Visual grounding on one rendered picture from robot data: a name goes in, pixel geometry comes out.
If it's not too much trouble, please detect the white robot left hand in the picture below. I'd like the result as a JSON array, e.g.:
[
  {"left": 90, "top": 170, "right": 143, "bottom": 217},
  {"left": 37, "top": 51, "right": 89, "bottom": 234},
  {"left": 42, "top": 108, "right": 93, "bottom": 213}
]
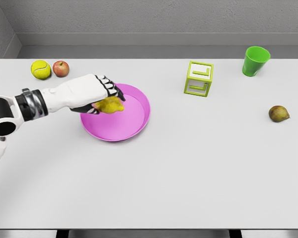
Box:
[{"left": 63, "top": 73, "right": 126, "bottom": 116}]

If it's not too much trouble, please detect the yellow lemon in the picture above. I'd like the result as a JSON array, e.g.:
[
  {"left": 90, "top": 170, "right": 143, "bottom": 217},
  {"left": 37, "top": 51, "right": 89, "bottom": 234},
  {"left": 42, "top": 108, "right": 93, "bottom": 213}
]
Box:
[{"left": 94, "top": 96, "right": 126, "bottom": 115}]

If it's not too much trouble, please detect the pink round plate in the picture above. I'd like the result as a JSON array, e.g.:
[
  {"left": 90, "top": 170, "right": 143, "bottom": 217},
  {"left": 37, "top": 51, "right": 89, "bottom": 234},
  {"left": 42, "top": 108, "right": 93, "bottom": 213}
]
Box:
[{"left": 79, "top": 83, "right": 151, "bottom": 142}]

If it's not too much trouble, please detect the red apple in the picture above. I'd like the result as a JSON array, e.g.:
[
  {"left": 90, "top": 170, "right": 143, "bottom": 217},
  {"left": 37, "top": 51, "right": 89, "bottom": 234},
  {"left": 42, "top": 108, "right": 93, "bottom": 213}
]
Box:
[{"left": 52, "top": 60, "right": 70, "bottom": 78}]

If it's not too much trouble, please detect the yellow tennis ball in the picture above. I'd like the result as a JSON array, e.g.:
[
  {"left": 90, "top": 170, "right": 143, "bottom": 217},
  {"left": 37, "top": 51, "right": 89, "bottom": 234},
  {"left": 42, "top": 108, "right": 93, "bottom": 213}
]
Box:
[{"left": 30, "top": 60, "right": 52, "bottom": 80}]

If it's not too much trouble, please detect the green letter block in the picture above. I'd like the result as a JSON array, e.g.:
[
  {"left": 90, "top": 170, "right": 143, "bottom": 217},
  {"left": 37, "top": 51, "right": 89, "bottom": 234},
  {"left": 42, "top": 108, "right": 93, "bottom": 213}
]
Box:
[{"left": 183, "top": 60, "right": 214, "bottom": 98}]

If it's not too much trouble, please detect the green plastic cup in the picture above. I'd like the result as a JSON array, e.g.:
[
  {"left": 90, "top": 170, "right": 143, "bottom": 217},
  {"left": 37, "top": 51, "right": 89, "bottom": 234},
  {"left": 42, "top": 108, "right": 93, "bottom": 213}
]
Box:
[{"left": 242, "top": 46, "right": 271, "bottom": 77}]

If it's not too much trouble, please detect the brown-green pear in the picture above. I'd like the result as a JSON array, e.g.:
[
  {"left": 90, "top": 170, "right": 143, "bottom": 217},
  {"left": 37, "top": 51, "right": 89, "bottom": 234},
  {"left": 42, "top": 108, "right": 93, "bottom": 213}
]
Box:
[{"left": 268, "top": 105, "right": 291, "bottom": 123}]

